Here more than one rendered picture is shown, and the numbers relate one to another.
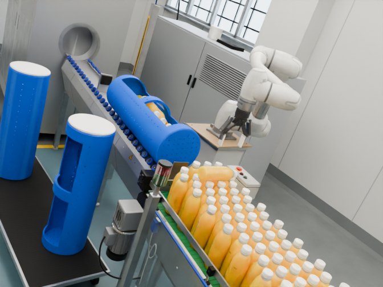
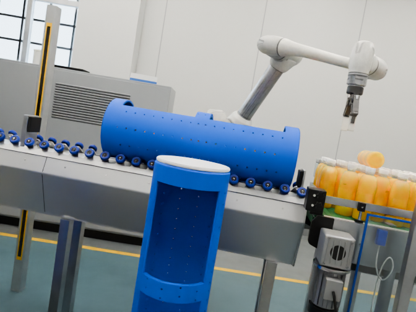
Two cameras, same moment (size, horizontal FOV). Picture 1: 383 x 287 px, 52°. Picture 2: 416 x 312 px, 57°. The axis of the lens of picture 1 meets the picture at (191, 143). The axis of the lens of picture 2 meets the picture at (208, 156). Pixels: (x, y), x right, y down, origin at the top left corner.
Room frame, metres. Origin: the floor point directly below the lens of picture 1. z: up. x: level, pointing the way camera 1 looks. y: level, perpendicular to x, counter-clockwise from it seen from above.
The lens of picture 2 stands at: (1.09, 1.58, 1.19)
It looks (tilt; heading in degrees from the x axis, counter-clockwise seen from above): 5 degrees down; 314
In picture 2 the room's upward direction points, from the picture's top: 10 degrees clockwise
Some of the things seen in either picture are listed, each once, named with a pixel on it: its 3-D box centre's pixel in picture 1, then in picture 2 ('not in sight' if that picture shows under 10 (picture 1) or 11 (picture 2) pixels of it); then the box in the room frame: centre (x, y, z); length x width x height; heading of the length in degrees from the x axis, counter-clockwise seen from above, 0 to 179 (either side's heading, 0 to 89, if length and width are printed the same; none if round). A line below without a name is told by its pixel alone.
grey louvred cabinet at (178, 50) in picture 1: (201, 100); (47, 147); (4.63, 0.06, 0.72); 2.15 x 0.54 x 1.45; 45
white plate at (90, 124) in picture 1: (92, 124); (193, 163); (2.11, 0.59, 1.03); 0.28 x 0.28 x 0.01
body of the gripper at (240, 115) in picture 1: (240, 117); (353, 96); (1.92, -0.19, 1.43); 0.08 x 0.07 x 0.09; 127
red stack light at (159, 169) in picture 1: (163, 168); not in sight; (1.47, 0.07, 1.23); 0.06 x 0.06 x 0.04
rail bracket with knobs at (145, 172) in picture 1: (147, 180); (314, 200); (1.83, 0.15, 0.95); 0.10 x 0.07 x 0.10; 127
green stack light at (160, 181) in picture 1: (160, 177); not in sight; (1.47, 0.07, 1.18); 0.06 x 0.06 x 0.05
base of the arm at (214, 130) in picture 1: (220, 130); not in sight; (2.81, -0.18, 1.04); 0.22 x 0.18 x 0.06; 45
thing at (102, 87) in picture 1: (105, 83); (31, 130); (3.05, 0.83, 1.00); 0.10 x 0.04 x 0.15; 127
